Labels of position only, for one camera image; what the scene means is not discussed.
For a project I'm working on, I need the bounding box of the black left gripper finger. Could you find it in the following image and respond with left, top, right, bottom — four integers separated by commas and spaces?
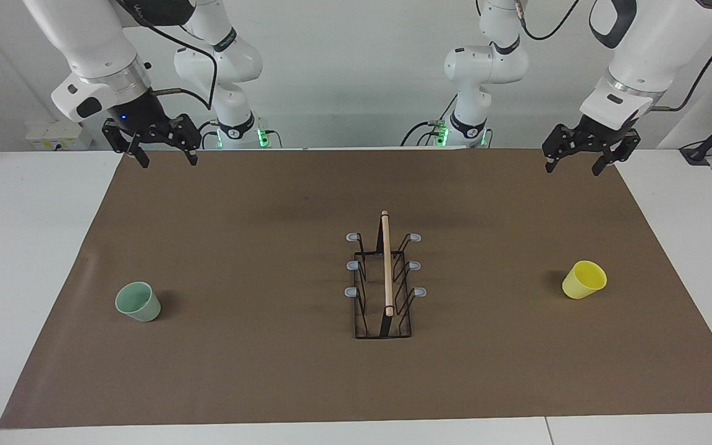
591, 131, 642, 177
542, 124, 582, 174

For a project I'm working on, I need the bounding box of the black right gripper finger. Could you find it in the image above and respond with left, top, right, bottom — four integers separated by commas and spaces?
102, 119, 150, 169
167, 113, 202, 166

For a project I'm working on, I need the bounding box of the yellow plastic cup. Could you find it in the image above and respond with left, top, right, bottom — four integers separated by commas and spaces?
562, 260, 608, 300

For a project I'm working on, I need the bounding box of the pale green plastic cup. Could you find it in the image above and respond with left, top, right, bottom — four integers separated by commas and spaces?
114, 281, 162, 323

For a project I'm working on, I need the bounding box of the white power strip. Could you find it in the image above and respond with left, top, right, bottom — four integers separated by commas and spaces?
25, 119, 94, 151

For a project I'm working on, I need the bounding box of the brown table mat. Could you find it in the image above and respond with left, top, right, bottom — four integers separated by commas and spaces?
0, 148, 712, 429

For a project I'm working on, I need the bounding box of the black base cable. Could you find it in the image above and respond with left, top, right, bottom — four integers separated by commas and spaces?
199, 119, 221, 150
400, 93, 459, 148

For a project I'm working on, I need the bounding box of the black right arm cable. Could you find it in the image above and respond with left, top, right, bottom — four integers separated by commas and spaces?
115, 0, 219, 112

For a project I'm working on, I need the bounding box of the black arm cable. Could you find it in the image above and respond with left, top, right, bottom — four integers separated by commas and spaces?
115, 0, 219, 112
514, 0, 712, 113

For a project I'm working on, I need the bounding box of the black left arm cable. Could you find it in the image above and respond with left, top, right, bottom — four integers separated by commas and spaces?
514, 0, 712, 113

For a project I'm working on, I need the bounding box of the black wire cup rack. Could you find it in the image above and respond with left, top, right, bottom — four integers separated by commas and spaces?
345, 210, 428, 339

